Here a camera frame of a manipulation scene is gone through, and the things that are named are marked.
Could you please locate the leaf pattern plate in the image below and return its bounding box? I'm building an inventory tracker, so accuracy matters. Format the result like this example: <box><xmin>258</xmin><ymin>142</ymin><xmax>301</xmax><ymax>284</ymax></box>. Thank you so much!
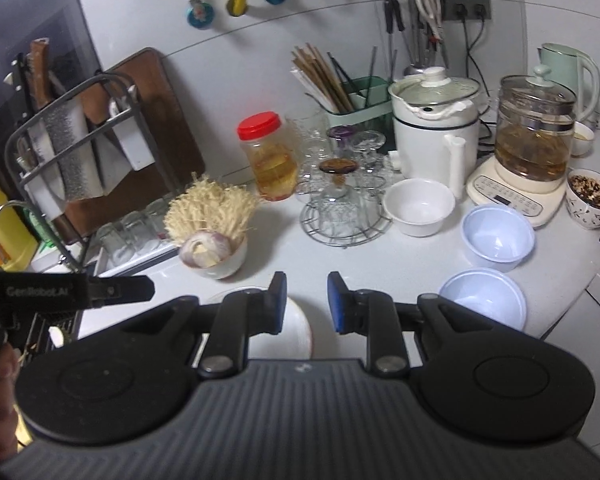
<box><xmin>199</xmin><ymin>286</ymin><xmax>314</xmax><ymax>361</ymax></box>

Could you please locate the white ceramic bowl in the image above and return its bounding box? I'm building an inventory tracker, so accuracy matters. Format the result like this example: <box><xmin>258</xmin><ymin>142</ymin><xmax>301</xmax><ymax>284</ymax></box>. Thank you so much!
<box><xmin>382</xmin><ymin>179</ymin><xmax>456</xmax><ymax>237</ymax></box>

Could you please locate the translucent plastic bowl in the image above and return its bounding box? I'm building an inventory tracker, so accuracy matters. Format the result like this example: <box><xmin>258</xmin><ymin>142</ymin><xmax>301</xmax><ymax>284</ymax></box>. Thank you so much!
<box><xmin>460</xmin><ymin>204</ymin><xmax>535</xmax><ymax>273</ymax></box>
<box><xmin>439</xmin><ymin>269</ymin><xmax>528</xmax><ymax>330</ymax></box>

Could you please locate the person's left hand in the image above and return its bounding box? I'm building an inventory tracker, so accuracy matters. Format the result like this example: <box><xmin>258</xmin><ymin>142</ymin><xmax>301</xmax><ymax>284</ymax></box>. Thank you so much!
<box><xmin>0</xmin><ymin>344</ymin><xmax>20</xmax><ymax>462</ymax></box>

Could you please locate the yellow dish soap bottle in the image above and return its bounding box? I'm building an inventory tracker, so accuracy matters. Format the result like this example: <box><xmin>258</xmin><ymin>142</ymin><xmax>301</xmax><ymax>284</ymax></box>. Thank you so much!
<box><xmin>0</xmin><ymin>190</ymin><xmax>38</xmax><ymax>272</ymax></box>

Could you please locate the bowl with enoki and onion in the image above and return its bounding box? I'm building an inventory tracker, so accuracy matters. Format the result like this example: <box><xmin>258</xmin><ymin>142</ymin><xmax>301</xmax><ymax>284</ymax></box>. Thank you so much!
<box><xmin>164</xmin><ymin>174</ymin><xmax>261</xmax><ymax>281</ymax></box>

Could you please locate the black dish rack with tray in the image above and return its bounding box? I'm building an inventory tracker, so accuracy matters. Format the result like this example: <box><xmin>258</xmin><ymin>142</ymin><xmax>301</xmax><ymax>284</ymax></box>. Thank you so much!
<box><xmin>5</xmin><ymin>70</ymin><xmax>176</xmax><ymax>271</ymax></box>

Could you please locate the red lid plastic jar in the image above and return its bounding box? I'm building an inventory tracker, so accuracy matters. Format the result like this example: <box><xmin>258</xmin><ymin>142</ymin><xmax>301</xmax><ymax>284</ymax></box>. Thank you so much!
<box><xmin>236</xmin><ymin>112</ymin><xmax>299</xmax><ymax>202</ymax></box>

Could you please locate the cleaver knife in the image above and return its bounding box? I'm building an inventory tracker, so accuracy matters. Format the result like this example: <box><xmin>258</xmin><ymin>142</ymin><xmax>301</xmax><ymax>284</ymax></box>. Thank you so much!
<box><xmin>30</xmin><ymin>38</ymin><xmax>104</xmax><ymax>202</ymax></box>

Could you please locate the white electric cooking pot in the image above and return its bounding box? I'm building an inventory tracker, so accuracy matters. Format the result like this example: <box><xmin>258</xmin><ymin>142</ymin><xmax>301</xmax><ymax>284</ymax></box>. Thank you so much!
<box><xmin>388</xmin><ymin>66</ymin><xmax>480</xmax><ymax>202</ymax></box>

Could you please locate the wooden cutting board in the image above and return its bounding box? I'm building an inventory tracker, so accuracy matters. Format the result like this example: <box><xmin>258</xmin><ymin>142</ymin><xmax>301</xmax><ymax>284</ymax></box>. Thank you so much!
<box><xmin>60</xmin><ymin>48</ymin><xmax>206</xmax><ymax>237</ymax></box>

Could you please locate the green chopstick holder with chopsticks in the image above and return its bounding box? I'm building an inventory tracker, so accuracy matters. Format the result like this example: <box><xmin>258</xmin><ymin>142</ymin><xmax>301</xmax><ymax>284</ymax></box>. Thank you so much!
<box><xmin>290</xmin><ymin>44</ymin><xmax>392</xmax><ymax>133</ymax></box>

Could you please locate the patterned bowl with spices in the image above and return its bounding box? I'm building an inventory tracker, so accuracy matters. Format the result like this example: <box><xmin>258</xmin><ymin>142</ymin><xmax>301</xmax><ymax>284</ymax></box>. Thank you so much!
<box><xmin>566</xmin><ymin>169</ymin><xmax>600</xmax><ymax>230</ymax></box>

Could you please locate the glass health kettle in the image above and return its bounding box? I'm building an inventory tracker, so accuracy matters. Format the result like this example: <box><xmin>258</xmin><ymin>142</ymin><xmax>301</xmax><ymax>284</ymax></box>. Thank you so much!
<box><xmin>466</xmin><ymin>64</ymin><xmax>577</xmax><ymax>229</ymax></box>

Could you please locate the small white cup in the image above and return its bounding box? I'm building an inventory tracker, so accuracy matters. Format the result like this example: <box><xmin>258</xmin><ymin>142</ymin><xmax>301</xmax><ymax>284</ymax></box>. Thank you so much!
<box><xmin>571</xmin><ymin>122</ymin><xmax>595</xmax><ymax>157</ymax></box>

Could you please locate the hanging utensil rack with scissors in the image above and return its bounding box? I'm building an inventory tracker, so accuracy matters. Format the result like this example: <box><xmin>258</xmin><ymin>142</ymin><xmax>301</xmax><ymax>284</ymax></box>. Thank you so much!
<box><xmin>382</xmin><ymin>0</ymin><xmax>450</xmax><ymax>80</ymax></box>

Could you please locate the mint green electric kettle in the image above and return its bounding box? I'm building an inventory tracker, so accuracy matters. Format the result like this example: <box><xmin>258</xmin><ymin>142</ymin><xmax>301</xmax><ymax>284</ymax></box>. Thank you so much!
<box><xmin>538</xmin><ymin>42</ymin><xmax>600</xmax><ymax>122</ymax></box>

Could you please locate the wire glass holder with glasses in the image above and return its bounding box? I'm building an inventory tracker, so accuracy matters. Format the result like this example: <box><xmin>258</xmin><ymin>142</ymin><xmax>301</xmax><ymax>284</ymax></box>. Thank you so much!
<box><xmin>287</xmin><ymin>105</ymin><xmax>390</xmax><ymax>248</ymax></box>

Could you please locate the black wall socket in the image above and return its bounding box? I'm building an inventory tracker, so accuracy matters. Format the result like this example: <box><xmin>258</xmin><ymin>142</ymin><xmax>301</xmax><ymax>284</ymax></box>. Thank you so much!
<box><xmin>440</xmin><ymin>0</ymin><xmax>492</xmax><ymax>22</ymax></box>

